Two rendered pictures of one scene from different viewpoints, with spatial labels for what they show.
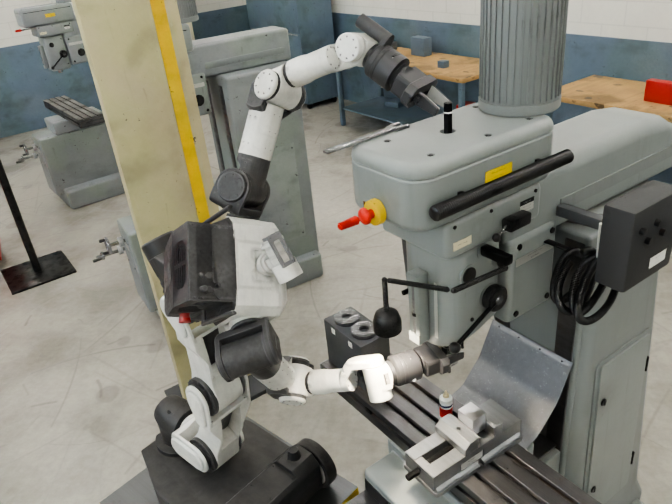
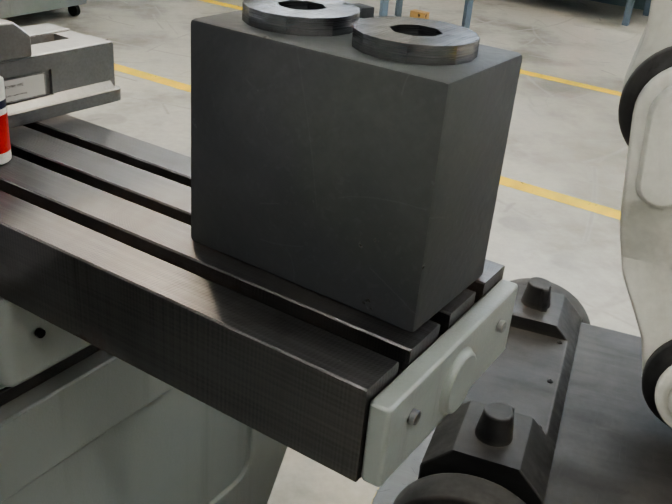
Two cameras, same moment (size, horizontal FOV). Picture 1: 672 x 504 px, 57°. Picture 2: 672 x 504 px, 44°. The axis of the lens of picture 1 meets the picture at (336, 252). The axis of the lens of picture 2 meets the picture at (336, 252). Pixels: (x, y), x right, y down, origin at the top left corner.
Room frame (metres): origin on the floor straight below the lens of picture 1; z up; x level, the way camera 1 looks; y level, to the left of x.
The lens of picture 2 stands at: (2.28, -0.31, 1.26)
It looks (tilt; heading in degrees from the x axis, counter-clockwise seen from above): 27 degrees down; 154
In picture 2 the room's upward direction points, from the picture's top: 5 degrees clockwise
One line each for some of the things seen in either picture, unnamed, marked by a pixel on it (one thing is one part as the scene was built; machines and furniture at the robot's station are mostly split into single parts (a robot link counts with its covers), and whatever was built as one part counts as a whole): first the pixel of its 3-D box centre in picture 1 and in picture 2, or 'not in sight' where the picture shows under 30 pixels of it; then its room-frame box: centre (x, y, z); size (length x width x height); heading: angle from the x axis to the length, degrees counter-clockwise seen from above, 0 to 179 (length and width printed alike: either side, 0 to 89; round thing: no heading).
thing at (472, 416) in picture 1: (471, 419); not in sight; (1.31, -0.34, 1.05); 0.06 x 0.05 x 0.06; 31
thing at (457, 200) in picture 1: (505, 182); not in sight; (1.28, -0.40, 1.79); 0.45 x 0.04 x 0.04; 123
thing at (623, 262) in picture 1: (640, 236); not in sight; (1.26, -0.72, 1.62); 0.20 x 0.09 x 0.21; 123
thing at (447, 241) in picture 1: (460, 206); not in sight; (1.41, -0.33, 1.68); 0.34 x 0.24 x 0.10; 123
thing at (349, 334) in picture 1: (357, 345); (345, 146); (1.73, -0.04, 1.03); 0.22 x 0.12 x 0.20; 32
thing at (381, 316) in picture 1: (386, 319); not in sight; (1.26, -0.11, 1.46); 0.07 x 0.07 x 0.06
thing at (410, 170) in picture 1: (452, 161); not in sight; (1.39, -0.30, 1.81); 0.47 x 0.26 x 0.16; 123
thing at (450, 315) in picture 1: (450, 282); not in sight; (1.38, -0.30, 1.47); 0.21 x 0.19 x 0.32; 33
